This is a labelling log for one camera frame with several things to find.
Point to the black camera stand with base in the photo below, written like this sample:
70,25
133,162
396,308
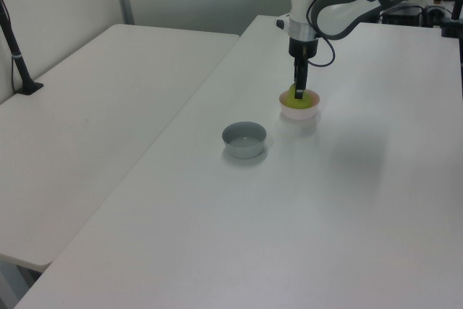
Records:
16,57

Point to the black clamp camera stand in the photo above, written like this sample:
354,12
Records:
450,25

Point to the grey bowl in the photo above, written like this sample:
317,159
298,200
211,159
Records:
244,148

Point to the black equipment box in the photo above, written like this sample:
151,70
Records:
401,16

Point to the white side table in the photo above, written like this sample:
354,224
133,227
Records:
90,106

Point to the white grey Franka robot arm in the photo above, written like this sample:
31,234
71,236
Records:
336,16

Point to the pink bowl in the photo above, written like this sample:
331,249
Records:
300,114

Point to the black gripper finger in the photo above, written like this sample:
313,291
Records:
298,92
305,70

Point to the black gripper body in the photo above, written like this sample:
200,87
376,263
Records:
303,47

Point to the green pear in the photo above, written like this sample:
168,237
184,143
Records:
290,101

